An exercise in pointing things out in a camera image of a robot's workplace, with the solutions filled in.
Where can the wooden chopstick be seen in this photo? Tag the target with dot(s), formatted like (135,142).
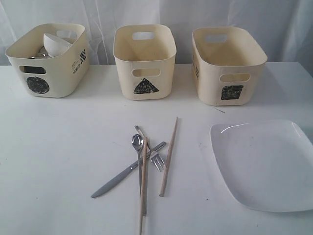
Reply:
(168,160)
(143,187)

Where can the stainless steel spoon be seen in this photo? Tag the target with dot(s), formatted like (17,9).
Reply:
(137,143)

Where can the white ceramic bowl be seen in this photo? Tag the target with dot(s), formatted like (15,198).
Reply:
(54,45)

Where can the stainless steel bowl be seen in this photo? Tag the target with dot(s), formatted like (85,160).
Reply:
(42,53)

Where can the stainless steel mug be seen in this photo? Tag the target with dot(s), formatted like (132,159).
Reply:
(33,69)

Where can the stainless steel fork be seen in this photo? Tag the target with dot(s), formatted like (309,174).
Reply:
(155,158)

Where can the stainless steel knife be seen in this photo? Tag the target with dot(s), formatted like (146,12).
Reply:
(122,175)

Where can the cream bin with black triangle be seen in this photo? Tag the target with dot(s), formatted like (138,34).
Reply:
(145,59)

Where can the cream bin with black square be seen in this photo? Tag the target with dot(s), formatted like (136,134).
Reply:
(226,64)

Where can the cream bin with black circle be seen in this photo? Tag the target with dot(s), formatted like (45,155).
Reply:
(63,72)

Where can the white square plate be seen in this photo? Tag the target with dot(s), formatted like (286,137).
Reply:
(266,165)

